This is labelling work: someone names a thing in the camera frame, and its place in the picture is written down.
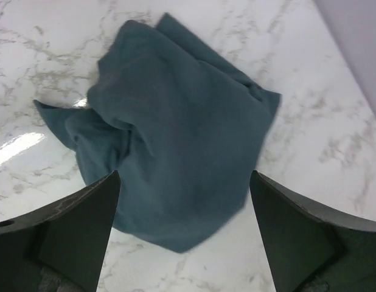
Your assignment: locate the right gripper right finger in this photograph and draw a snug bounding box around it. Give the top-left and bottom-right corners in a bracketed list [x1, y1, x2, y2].
[249, 171, 376, 291]

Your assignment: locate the dark blue-grey t-shirt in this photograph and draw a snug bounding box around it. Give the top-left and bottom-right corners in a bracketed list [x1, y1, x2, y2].
[35, 14, 281, 253]

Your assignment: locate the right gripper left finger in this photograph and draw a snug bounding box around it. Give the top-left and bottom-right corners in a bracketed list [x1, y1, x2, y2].
[0, 172, 120, 291]

